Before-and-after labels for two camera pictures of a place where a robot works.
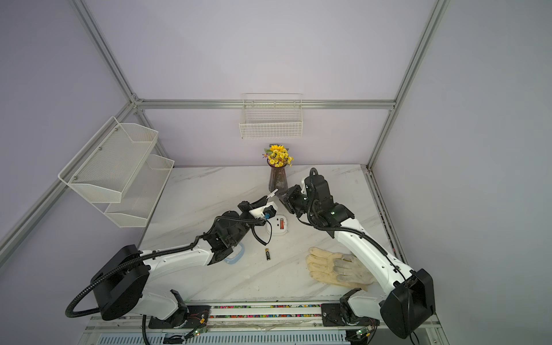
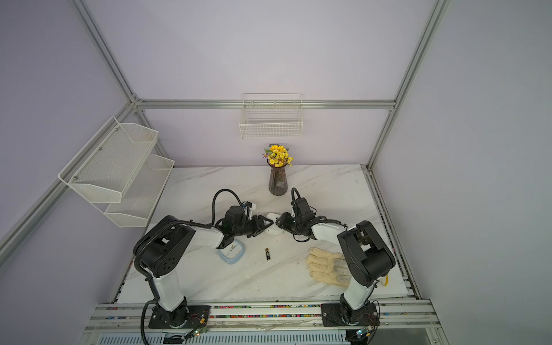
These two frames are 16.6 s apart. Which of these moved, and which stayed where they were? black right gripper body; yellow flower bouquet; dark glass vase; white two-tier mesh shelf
Moved: black right gripper body
Stayed: white two-tier mesh shelf; yellow flower bouquet; dark glass vase
